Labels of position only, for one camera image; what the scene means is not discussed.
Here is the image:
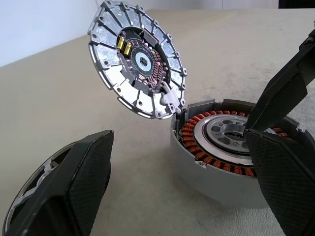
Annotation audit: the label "round grey motor disc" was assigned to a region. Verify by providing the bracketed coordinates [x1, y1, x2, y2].
[87, 0, 188, 120]

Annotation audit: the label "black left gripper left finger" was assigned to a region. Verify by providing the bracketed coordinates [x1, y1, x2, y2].
[4, 129, 115, 236]

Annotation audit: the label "grey motor housing copper windings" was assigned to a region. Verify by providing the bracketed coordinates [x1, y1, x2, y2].
[169, 98, 315, 210]

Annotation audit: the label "round white stator disc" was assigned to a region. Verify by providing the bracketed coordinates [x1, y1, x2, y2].
[2, 142, 74, 236]

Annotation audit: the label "black object beside table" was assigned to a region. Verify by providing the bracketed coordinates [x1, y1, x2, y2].
[278, 0, 315, 11]

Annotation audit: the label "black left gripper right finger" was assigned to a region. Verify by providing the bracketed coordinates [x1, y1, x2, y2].
[245, 128, 315, 236]

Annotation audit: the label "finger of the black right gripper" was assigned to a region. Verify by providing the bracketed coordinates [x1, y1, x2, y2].
[245, 31, 315, 130]

